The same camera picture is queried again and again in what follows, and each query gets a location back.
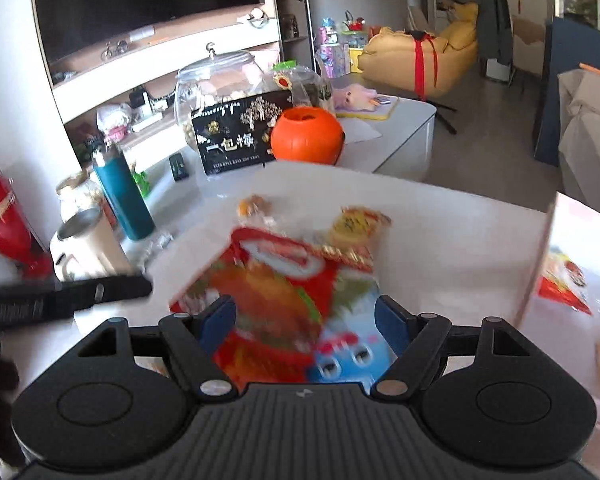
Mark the black remote control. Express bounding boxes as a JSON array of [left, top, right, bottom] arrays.
[[168, 153, 190, 182]]

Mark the person's left hand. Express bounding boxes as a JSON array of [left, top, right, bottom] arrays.
[[0, 355, 23, 467]]

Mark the red bottle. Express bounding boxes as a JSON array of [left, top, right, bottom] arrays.
[[0, 176, 54, 279]]

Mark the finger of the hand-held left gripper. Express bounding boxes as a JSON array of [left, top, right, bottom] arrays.
[[55, 273, 154, 319]]

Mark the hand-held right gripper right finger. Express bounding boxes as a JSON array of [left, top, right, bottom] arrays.
[[370, 295, 526, 403]]

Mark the yellow flat mat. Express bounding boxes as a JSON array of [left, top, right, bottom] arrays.
[[336, 94, 400, 121]]

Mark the yellow wrapped snack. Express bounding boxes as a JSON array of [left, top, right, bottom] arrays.
[[327, 206, 392, 249]]

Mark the orange pumpkin bucket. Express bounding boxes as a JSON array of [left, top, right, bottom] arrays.
[[270, 106, 345, 165]]

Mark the pink plush toy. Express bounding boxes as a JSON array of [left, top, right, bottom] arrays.
[[332, 85, 380, 112]]

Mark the white blanket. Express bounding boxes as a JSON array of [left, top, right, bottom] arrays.
[[557, 64, 600, 222]]

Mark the small glass jar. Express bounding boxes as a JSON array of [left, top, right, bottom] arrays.
[[56, 170, 106, 226]]

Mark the dark hanging coat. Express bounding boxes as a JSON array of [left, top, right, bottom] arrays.
[[452, 0, 515, 79]]

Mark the red ribbon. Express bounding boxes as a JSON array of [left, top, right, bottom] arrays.
[[413, 31, 441, 102]]

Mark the miniature bicycle model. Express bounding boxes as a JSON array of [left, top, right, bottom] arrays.
[[101, 39, 130, 63]]

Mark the red snack packet white logo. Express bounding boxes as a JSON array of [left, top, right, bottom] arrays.
[[170, 226, 382, 392]]

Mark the television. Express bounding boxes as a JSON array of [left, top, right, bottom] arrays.
[[30, 0, 267, 79]]

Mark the pink toy box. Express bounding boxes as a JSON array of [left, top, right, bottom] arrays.
[[314, 42, 352, 80]]

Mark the dark blue partition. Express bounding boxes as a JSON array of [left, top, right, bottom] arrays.
[[533, 16, 600, 167]]

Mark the teal water bottle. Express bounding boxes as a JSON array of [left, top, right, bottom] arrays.
[[91, 144, 157, 241]]

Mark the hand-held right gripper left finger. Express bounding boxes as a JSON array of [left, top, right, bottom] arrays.
[[77, 294, 238, 404]]

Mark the large glass jar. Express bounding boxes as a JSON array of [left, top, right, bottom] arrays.
[[174, 42, 267, 154]]

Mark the yellow sofa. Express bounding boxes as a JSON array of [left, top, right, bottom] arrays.
[[357, 2, 481, 99]]

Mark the black snack bag gold print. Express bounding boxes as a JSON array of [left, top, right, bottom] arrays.
[[190, 91, 294, 177]]

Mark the pink white plastic bag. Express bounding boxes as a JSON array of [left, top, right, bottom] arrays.
[[97, 103, 134, 144]]

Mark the white metal mug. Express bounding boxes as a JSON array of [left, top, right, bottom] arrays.
[[50, 208, 134, 281]]

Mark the pink cardboard box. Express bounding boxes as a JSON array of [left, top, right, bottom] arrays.
[[511, 191, 600, 441]]

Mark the white table cloth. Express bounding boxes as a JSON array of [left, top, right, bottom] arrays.
[[72, 162, 554, 397]]

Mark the clear plastic snack bag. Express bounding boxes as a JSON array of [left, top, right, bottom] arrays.
[[265, 60, 337, 112]]

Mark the blue seaweed snack packet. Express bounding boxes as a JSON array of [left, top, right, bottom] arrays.
[[305, 290, 399, 396]]

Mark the red packet with face print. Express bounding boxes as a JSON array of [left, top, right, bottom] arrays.
[[537, 246, 594, 317]]

